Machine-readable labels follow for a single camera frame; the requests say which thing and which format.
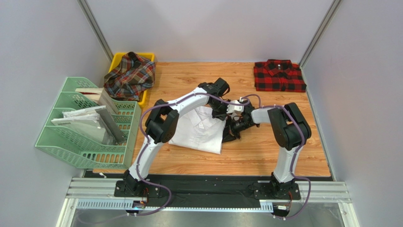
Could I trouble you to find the white long sleeve shirt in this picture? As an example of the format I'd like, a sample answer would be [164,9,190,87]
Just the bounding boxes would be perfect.
[168,106,225,155]

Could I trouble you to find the red black plaid folded shirt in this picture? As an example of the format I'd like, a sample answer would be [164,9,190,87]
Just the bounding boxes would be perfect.
[253,59,307,93]

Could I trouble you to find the left aluminium corner post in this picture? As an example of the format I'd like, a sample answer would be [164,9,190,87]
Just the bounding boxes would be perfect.
[77,0,114,62]

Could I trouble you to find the green mesh file rack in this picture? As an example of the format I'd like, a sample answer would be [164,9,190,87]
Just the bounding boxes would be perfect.
[35,77,141,169]

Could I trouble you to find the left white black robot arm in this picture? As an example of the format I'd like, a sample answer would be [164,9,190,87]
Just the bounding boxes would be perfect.
[114,78,230,197]

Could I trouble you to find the aluminium rail frame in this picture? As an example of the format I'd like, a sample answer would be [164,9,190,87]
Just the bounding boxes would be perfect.
[57,174,359,227]

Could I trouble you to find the right aluminium corner post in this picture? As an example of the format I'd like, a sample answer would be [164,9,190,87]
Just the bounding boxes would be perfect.
[299,0,343,69]

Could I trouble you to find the aluminium corner post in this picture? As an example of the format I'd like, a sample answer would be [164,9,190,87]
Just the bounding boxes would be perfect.
[77,0,114,62]
[299,0,343,69]

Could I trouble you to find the multicolour plaid shirt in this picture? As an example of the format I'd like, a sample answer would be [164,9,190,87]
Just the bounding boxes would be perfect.
[103,51,156,102]

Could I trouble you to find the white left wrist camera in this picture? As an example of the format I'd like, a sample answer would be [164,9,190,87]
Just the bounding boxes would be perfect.
[227,104,244,114]

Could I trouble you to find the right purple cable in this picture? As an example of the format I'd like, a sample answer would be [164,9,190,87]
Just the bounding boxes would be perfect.
[244,94,312,221]

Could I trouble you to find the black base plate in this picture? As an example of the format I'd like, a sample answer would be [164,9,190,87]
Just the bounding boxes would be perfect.
[83,171,301,209]

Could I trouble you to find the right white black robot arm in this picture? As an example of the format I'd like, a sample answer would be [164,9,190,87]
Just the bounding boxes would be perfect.
[222,103,312,199]

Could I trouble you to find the papers in file rack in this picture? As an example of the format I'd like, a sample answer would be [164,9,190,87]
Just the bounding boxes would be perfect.
[51,88,125,145]

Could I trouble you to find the yellow plastic bin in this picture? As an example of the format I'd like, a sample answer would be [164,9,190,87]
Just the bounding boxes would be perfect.
[108,52,156,109]

